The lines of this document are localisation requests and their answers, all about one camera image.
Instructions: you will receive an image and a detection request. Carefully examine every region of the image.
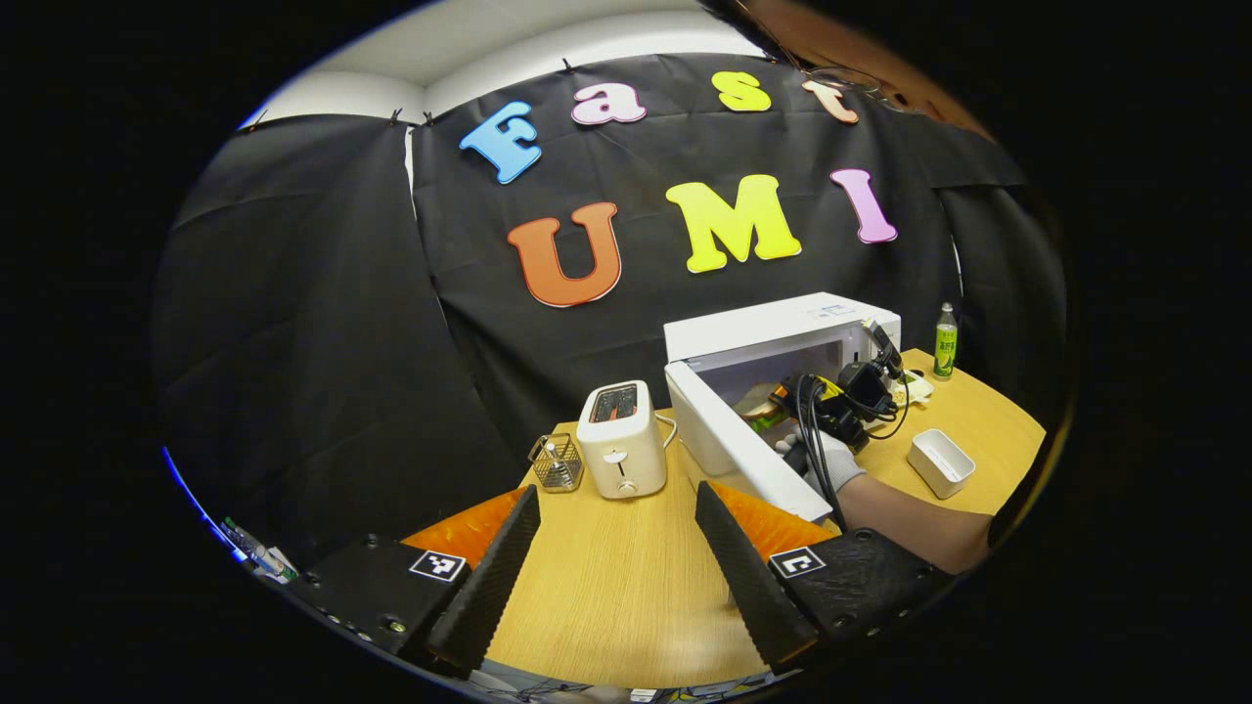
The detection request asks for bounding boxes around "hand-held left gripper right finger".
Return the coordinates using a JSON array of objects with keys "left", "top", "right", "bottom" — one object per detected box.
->
[{"left": 694, "top": 480, "right": 955, "bottom": 671}]

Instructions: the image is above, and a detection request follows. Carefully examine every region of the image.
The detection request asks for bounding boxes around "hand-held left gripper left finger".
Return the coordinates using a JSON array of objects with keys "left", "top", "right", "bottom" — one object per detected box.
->
[{"left": 289, "top": 484, "right": 542, "bottom": 676}]

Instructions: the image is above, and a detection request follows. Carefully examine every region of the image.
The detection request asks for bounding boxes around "sandwich with lettuce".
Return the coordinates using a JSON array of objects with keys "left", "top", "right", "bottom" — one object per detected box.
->
[{"left": 732, "top": 383, "right": 795, "bottom": 433}]

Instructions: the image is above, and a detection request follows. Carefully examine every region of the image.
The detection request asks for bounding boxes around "white microwave oven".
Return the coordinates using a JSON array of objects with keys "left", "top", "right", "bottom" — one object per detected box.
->
[{"left": 662, "top": 291, "right": 903, "bottom": 524}]

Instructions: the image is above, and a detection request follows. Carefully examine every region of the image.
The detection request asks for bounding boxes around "white divided dish with beans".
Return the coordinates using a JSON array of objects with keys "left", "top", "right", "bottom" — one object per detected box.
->
[{"left": 885, "top": 367, "right": 935, "bottom": 407}]

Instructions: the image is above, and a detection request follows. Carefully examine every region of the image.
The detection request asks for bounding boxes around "green label drink bottle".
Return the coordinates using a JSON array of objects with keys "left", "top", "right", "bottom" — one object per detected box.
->
[{"left": 932, "top": 302, "right": 960, "bottom": 381}]

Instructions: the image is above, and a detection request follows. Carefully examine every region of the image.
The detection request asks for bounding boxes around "white rectangular dish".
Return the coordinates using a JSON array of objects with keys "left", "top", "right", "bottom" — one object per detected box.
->
[{"left": 907, "top": 428, "right": 977, "bottom": 501}]

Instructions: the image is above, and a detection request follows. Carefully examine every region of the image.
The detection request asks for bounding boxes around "cream toaster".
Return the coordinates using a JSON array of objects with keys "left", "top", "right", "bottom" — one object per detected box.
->
[{"left": 575, "top": 379, "right": 670, "bottom": 501}]

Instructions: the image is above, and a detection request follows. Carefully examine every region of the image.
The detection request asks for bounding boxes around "white and green clutter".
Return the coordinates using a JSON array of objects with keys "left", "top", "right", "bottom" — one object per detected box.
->
[{"left": 220, "top": 516, "right": 296, "bottom": 586}]

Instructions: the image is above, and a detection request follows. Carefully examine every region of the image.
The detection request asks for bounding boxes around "black backdrop cloth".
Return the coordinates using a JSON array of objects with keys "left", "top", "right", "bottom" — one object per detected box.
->
[{"left": 152, "top": 51, "right": 1067, "bottom": 568}]

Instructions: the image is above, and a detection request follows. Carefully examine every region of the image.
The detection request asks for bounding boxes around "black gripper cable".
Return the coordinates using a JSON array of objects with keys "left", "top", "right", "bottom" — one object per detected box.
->
[{"left": 794, "top": 374, "right": 913, "bottom": 534}]

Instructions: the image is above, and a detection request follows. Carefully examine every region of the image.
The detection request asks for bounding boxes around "wire mesh basket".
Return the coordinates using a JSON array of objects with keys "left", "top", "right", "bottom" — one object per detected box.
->
[{"left": 528, "top": 433, "right": 585, "bottom": 494}]

